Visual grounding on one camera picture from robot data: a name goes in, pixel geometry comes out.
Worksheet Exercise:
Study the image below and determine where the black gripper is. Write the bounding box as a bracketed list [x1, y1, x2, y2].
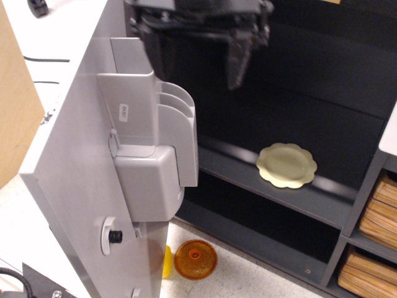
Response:
[125, 1, 274, 90]

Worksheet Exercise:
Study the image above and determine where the grey toy fridge door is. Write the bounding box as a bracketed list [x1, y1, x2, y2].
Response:
[20, 38, 199, 297]

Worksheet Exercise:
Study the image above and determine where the dark grey fridge cabinet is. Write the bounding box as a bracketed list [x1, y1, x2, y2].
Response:
[168, 1, 396, 290]

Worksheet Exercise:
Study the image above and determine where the pale yellow scalloped plate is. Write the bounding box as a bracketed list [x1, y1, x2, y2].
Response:
[256, 143, 318, 189]

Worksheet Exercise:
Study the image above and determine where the black caster wheel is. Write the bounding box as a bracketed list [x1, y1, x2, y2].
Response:
[27, 0, 49, 18]

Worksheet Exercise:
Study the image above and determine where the tan wooden board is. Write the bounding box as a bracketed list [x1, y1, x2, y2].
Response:
[1, 4, 44, 187]

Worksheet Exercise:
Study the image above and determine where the orange translucent lid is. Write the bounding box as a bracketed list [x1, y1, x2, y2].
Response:
[174, 240, 218, 280]

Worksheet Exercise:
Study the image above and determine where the yellow toy bell pepper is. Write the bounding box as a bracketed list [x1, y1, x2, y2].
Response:
[162, 245, 172, 279]

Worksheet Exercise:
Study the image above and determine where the upper woven basket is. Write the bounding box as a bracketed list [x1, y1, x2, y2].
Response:
[359, 171, 396, 250]

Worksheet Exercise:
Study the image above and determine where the woven basket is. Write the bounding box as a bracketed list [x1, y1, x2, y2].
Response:
[359, 171, 396, 250]
[337, 248, 396, 298]

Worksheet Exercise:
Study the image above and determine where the lower woven basket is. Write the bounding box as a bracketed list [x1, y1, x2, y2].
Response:
[337, 248, 396, 298]

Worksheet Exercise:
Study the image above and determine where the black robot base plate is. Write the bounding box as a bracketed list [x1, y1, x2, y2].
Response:
[22, 263, 76, 298]

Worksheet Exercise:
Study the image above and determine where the black braided cable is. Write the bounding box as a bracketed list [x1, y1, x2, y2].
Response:
[0, 267, 35, 298]

